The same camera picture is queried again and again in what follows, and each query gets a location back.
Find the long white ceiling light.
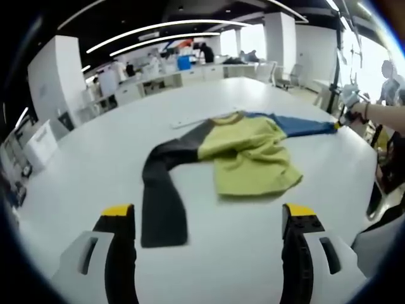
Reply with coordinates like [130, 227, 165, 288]
[87, 19, 251, 54]
[110, 31, 221, 57]

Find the white storage box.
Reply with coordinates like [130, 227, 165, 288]
[27, 120, 58, 168]

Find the person's right hand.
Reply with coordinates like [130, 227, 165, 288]
[347, 103, 368, 124]

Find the thin white template strip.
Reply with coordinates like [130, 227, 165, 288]
[171, 117, 219, 129]

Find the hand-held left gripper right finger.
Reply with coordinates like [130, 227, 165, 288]
[281, 202, 370, 304]

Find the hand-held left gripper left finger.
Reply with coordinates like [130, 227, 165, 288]
[52, 203, 137, 304]

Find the white square pillar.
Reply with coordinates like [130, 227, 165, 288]
[27, 35, 88, 127]
[264, 12, 297, 64]

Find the black metal stand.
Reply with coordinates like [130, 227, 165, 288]
[328, 0, 347, 113]

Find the grey mesh office chair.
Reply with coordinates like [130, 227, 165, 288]
[351, 218, 405, 279]

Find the yellow blue black garment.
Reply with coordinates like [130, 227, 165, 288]
[140, 110, 341, 249]

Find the black bin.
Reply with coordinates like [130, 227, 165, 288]
[58, 111, 75, 130]

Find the long white cabinet counter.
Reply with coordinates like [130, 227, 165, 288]
[115, 61, 257, 105]

